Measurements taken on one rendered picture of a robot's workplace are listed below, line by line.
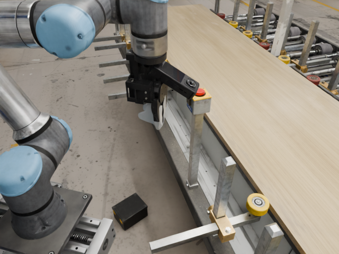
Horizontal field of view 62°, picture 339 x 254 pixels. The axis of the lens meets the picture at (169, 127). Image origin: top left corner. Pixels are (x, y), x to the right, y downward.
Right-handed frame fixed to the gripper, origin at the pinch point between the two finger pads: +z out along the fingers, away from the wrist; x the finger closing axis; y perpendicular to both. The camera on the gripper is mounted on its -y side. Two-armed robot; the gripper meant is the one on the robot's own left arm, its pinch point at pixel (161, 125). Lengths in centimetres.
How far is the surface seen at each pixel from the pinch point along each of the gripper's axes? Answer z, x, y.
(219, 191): 33.3, -9.4, -17.8
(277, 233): 19.2, 11.3, -33.0
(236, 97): 42, -84, -19
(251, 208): 41, -11, -30
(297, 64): 46, -147, -59
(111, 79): 51, -100, 64
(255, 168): 41, -32, -31
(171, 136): 62, -65, 13
